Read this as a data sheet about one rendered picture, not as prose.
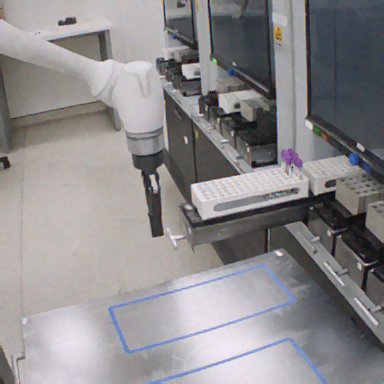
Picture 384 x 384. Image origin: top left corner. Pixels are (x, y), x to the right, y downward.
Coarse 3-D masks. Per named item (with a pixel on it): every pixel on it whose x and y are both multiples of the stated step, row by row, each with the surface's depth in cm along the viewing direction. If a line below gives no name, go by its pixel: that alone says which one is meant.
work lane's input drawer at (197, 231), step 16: (192, 208) 136; (256, 208) 133; (272, 208) 134; (288, 208) 135; (304, 208) 136; (192, 224) 130; (208, 224) 131; (224, 224) 131; (240, 224) 132; (256, 224) 134; (272, 224) 135; (288, 224) 137; (176, 240) 137; (192, 240) 131; (208, 240) 132
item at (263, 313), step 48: (144, 288) 107; (192, 288) 106; (240, 288) 105; (288, 288) 103; (48, 336) 95; (96, 336) 94; (144, 336) 94; (192, 336) 93; (240, 336) 92; (288, 336) 91; (336, 336) 89
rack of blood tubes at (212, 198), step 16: (240, 176) 139; (256, 176) 139; (272, 176) 138; (288, 176) 137; (304, 176) 137; (192, 192) 136; (208, 192) 133; (224, 192) 133; (240, 192) 132; (256, 192) 132; (272, 192) 138; (288, 192) 137; (304, 192) 136; (208, 208) 130; (224, 208) 137; (240, 208) 133
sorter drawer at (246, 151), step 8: (240, 136) 179; (248, 136) 176; (240, 144) 179; (248, 144) 173; (256, 144) 171; (264, 144) 172; (272, 144) 172; (240, 152) 181; (248, 152) 173; (256, 152) 172; (264, 152) 172; (272, 152) 173; (232, 160) 177; (248, 160) 174; (256, 160) 173
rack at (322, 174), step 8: (320, 160) 145; (328, 160) 145; (336, 160) 145; (344, 160) 144; (304, 168) 141; (312, 168) 141; (320, 168) 141; (328, 168) 140; (336, 168) 140; (344, 168) 139; (352, 168) 140; (360, 168) 139; (312, 176) 137; (320, 176) 136; (328, 176) 136; (336, 176) 137; (344, 176) 137; (312, 184) 138; (320, 184) 136; (328, 184) 144; (320, 192) 137
